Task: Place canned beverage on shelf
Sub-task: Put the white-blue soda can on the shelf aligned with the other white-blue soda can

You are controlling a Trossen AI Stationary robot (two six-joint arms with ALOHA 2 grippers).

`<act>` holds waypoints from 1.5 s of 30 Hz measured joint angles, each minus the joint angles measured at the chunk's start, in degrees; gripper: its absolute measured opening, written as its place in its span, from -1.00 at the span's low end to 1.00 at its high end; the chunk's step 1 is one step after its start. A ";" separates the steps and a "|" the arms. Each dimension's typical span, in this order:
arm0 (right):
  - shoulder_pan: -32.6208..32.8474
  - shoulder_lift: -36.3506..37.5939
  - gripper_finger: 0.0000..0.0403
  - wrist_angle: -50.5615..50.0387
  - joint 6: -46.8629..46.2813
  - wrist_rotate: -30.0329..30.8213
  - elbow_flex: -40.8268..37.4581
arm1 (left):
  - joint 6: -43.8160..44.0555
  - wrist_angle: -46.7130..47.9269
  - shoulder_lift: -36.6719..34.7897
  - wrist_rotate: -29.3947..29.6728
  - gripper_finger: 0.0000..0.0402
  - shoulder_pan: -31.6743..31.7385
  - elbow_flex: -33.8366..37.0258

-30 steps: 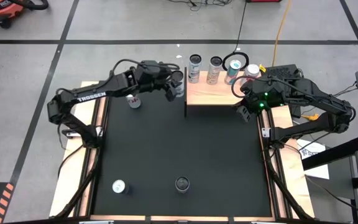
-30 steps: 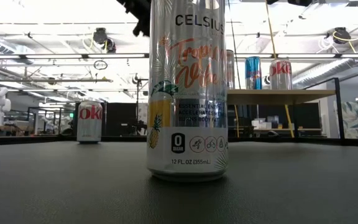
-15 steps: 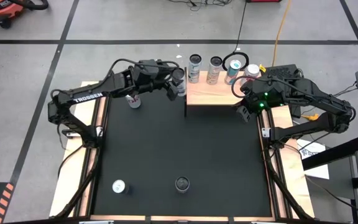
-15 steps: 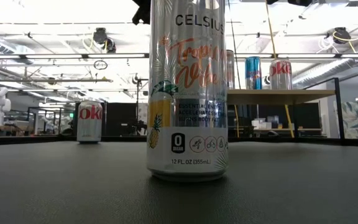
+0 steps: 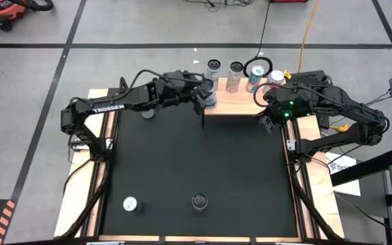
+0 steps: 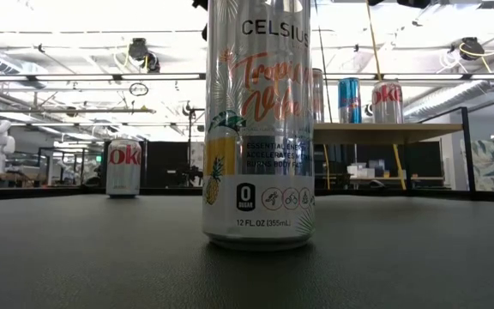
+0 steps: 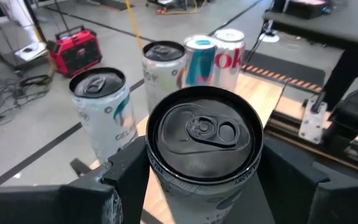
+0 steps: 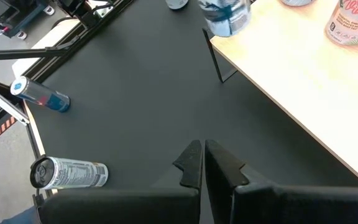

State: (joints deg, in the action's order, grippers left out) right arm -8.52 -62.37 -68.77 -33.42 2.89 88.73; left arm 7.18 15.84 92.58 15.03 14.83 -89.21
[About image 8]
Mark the person's leg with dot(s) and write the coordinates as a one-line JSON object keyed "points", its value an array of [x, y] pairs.
{"points": [[20, 217]]}

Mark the Celsius Arctic Vibe can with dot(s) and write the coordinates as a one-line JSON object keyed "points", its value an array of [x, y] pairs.
{"points": [[297, 2], [225, 18]]}

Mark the Red Bull can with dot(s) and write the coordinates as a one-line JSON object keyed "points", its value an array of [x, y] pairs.
{"points": [[42, 96]]}

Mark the white metal bracket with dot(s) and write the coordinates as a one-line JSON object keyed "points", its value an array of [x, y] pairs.
{"points": [[99, 11]]}

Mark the Diet Coke can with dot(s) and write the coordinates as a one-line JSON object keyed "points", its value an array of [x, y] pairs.
{"points": [[176, 3]]}

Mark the silver metal bracket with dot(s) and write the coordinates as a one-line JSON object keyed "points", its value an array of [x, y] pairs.
{"points": [[5, 105]]}

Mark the wooden shelf with black legs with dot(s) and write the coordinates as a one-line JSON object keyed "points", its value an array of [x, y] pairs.
{"points": [[291, 77]]}

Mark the black wheeled cart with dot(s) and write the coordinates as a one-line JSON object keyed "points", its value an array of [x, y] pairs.
{"points": [[11, 15]]}

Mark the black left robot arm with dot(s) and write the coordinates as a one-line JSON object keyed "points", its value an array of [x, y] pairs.
{"points": [[73, 6]]}

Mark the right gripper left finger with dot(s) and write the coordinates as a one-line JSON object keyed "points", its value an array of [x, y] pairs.
{"points": [[135, 207]]}

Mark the Celsius Tropical Vibe can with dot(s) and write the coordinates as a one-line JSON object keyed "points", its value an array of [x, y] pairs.
{"points": [[351, 25], [73, 172]]}

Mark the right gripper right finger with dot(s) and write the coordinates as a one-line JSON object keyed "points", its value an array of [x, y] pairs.
{"points": [[291, 205]]}

